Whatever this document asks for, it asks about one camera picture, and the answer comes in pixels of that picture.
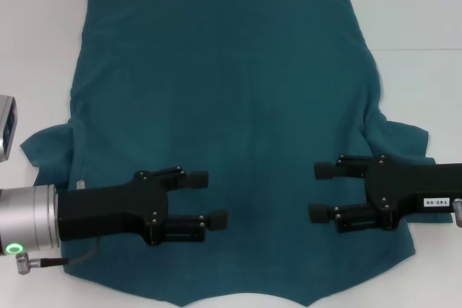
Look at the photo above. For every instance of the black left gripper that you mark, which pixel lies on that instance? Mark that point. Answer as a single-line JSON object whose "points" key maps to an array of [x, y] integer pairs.
{"points": [[108, 210]]}

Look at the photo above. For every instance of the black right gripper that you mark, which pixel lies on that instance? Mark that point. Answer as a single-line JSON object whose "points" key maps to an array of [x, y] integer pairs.
{"points": [[408, 192]]}

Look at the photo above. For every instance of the teal blue shirt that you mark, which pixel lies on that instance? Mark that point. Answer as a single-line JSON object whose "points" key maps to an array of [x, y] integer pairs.
{"points": [[231, 88]]}

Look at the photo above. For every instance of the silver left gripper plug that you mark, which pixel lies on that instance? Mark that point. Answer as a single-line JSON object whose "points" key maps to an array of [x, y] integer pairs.
{"points": [[82, 184]]}

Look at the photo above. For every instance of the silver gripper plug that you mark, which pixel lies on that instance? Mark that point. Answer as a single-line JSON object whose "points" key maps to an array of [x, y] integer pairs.
{"points": [[82, 184], [458, 210]]}

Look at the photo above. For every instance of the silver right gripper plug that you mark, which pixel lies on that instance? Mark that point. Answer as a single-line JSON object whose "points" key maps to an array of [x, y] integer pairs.
{"points": [[458, 210]]}

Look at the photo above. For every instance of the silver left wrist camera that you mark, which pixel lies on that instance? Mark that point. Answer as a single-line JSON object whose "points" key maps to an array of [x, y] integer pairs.
{"points": [[7, 127]]}

